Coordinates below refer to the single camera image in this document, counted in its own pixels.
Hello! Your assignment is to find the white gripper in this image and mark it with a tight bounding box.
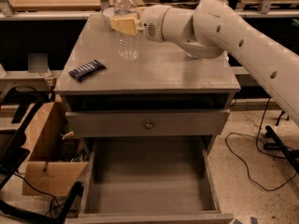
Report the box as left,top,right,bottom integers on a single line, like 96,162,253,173
109,5,170,42

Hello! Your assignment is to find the small clear water bottle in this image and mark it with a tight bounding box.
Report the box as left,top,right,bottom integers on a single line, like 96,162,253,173
114,0,138,61

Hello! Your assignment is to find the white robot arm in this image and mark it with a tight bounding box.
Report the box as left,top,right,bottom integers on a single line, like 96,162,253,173
110,0,299,124

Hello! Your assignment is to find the grey wooden drawer cabinet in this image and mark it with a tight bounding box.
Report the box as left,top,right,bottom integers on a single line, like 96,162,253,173
54,10,241,224

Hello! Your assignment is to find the grey upper drawer with knob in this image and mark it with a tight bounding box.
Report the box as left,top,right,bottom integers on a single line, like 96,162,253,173
66,109,230,137

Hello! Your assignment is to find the grey open middle drawer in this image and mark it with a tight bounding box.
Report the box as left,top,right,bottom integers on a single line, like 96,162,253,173
65,137,234,224

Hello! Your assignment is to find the white ceramic bowl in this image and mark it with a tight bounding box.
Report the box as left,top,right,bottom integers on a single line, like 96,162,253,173
102,7,114,23

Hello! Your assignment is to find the dark blue snack bar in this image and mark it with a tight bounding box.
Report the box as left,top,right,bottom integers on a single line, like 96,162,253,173
69,60,106,82

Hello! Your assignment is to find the brown cardboard box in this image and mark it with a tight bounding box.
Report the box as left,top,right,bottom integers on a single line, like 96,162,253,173
24,102,88,197

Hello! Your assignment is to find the black stand leg right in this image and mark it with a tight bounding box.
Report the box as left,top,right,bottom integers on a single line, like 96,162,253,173
263,126,299,174

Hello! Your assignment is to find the black chair frame left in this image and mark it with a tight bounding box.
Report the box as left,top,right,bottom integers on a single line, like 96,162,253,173
0,86,83,224

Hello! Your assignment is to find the black floor cable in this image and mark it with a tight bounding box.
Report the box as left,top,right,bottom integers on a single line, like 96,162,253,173
224,97,298,192

